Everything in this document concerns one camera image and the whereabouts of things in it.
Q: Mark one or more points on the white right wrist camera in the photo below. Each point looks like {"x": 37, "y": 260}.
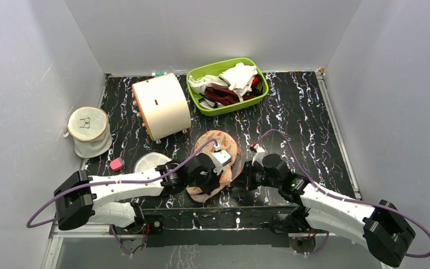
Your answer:
{"x": 259, "y": 153}

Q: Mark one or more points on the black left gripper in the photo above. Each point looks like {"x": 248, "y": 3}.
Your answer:
{"x": 213, "y": 184}

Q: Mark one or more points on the cream toy washing machine drum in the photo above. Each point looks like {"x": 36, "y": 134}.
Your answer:
{"x": 162, "y": 106}

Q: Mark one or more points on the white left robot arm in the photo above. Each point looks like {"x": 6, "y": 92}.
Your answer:
{"x": 83, "y": 198}

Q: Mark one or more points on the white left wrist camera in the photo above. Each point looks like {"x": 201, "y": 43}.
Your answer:
{"x": 220, "y": 158}

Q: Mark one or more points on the white cylindrical mesh laundry bag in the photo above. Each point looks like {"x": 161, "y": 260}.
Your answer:
{"x": 89, "y": 127}

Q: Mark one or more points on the pink and grey small block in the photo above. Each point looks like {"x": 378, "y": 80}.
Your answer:
{"x": 117, "y": 164}

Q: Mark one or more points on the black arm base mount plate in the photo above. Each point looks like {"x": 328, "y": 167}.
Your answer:
{"x": 274, "y": 226}

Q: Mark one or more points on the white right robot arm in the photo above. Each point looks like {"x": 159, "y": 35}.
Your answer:
{"x": 385, "y": 234}

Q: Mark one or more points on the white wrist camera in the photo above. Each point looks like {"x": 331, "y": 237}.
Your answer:
{"x": 259, "y": 153}
{"x": 220, "y": 158}

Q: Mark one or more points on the floral mesh laundry bag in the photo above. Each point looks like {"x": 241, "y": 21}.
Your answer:
{"x": 230, "y": 171}

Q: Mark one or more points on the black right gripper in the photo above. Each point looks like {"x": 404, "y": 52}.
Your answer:
{"x": 247, "y": 177}

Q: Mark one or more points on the white cloth in basket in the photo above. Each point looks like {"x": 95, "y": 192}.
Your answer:
{"x": 239, "y": 78}

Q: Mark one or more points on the dark red garment in basket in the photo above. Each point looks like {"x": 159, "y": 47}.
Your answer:
{"x": 216, "y": 97}

